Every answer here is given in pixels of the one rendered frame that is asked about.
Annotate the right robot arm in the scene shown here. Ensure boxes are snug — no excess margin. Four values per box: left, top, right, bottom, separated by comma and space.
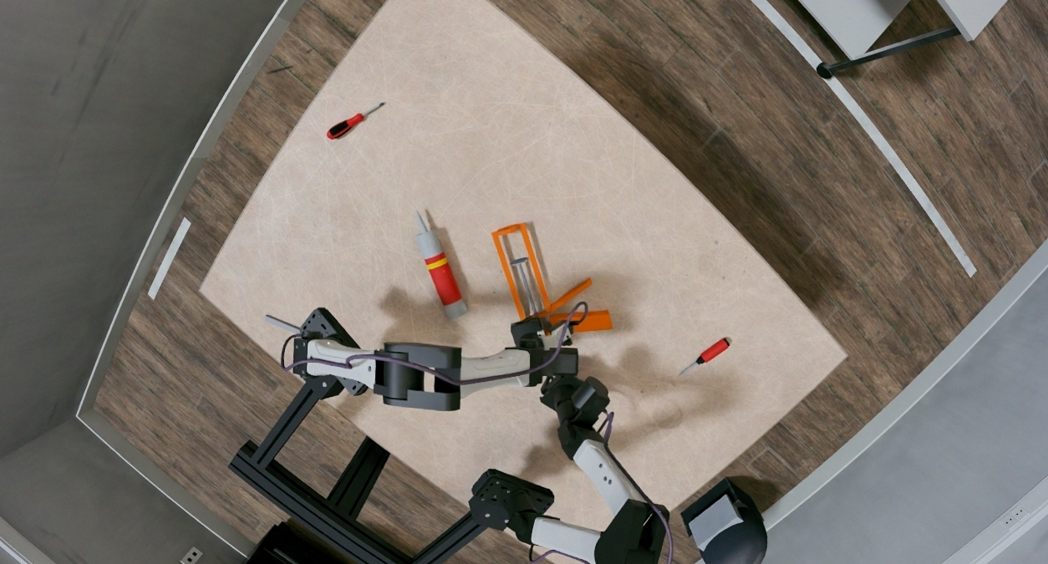
476, 376, 670, 564

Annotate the red and white cylinder with yellow stripe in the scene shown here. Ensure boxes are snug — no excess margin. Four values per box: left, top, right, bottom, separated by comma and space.
415, 211, 467, 320

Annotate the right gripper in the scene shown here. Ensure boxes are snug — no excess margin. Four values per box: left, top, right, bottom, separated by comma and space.
539, 375, 583, 411

